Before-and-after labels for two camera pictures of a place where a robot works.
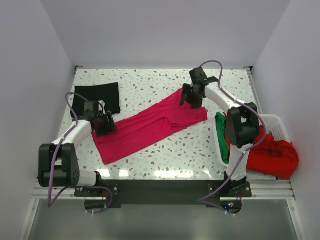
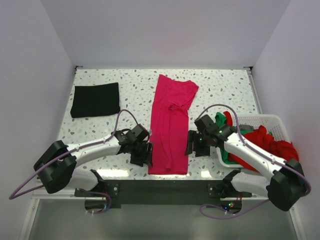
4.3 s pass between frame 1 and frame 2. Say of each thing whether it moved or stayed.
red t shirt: stayed
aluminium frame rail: stayed
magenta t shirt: moved
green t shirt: stayed
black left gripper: moved
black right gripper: moved
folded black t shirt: stayed
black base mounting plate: stayed
